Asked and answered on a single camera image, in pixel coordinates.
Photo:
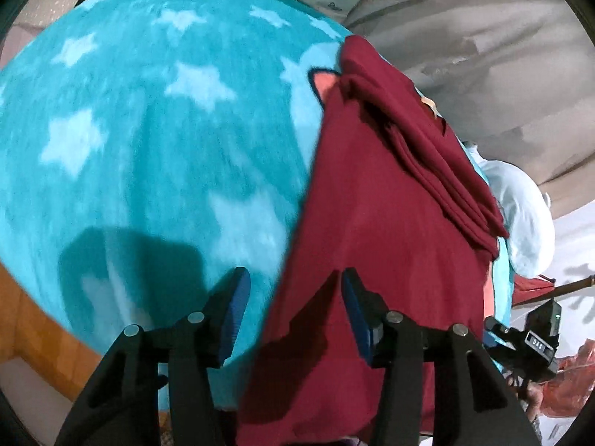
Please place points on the person's right hand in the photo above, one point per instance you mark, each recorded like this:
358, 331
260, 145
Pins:
530, 397

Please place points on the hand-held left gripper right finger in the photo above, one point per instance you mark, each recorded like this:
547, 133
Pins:
357, 309

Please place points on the wooden stick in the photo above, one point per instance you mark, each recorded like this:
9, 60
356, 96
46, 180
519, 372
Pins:
555, 288

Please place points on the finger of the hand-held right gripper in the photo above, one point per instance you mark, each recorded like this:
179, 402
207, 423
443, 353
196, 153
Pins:
496, 326

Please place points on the pale blue pillow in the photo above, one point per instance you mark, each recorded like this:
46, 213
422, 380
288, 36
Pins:
525, 213

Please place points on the teal star-print fleece blanket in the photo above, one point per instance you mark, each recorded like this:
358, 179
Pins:
153, 148

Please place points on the wooden bed frame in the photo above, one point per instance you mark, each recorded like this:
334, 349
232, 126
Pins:
32, 334

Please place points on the red plastic bag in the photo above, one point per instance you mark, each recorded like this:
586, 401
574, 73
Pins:
574, 381

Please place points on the grey curtain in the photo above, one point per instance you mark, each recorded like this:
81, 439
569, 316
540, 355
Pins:
479, 69

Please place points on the maroon shirt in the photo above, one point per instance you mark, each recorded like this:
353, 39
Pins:
386, 223

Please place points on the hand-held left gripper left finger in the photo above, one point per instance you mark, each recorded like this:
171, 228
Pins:
236, 306

